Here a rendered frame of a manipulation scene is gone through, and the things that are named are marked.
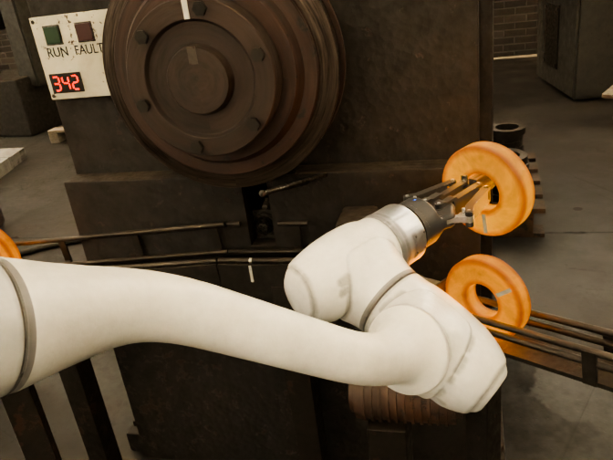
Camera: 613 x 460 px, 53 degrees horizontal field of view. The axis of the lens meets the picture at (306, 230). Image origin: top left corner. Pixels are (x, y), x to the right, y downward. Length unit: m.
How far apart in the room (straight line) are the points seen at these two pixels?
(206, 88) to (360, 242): 0.47
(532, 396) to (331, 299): 1.36
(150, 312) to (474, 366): 0.36
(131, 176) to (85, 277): 1.01
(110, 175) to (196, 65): 0.51
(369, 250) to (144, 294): 0.34
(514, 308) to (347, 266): 0.41
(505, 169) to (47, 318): 0.73
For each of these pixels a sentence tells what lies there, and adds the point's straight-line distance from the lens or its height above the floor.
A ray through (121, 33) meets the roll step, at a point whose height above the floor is 1.20.
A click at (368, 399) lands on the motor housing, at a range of 1.25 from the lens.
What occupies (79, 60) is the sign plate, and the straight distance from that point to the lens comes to 1.49.
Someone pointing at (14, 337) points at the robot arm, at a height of 1.09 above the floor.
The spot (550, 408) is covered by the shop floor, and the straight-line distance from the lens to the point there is 2.01.
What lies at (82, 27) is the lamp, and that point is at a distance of 1.47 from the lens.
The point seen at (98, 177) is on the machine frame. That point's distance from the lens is 1.55.
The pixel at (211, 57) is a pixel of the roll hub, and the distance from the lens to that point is 1.10.
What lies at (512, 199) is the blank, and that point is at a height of 0.91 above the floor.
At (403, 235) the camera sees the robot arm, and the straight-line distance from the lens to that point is 0.83.
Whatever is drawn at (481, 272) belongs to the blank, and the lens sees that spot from 1.10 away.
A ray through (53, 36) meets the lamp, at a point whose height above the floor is 1.20.
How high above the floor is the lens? 1.29
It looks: 24 degrees down
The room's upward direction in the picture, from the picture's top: 8 degrees counter-clockwise
